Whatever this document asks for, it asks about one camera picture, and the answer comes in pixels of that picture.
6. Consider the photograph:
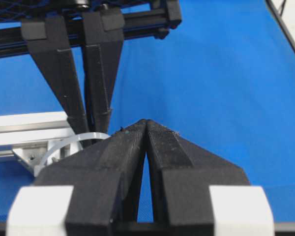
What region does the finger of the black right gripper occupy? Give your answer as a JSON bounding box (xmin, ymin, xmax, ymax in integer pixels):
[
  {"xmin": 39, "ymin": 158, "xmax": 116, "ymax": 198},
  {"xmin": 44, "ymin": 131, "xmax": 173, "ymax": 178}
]
[
  {"xmin": 82, "ymin": 8, "xmax": 125, "ymax": 133},
  {"xmin": 21, "ymin": 16, "xmax": 89, "ymax": 134}
]

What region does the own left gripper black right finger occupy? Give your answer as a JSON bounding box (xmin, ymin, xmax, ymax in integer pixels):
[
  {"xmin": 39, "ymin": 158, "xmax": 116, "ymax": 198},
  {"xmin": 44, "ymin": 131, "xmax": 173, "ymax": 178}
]
[{"xmin": 146, "ymin": 120, "xmax": 250, "ymax": 236}]

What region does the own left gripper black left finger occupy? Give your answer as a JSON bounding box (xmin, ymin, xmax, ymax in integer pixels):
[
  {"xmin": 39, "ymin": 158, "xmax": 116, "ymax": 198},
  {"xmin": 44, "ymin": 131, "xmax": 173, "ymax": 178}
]
[{"xmin": 34, "ymin": 119, "xmax": 147, "ymax": 236}]

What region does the white zip tie loop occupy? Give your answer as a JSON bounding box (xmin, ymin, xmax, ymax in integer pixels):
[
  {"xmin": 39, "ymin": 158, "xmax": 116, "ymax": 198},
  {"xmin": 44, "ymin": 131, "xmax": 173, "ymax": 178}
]
[{"xmin": 33, "ymin": 132, "xmax": 112, "ymax": 177}]

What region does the aluminium extrusion frame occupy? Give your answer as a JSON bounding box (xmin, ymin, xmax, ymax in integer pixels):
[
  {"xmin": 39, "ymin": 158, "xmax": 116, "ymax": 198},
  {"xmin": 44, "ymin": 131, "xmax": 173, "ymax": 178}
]
[{"xmin": 0, "ymin": 112, "xmax": 82, "ymax": 176}]

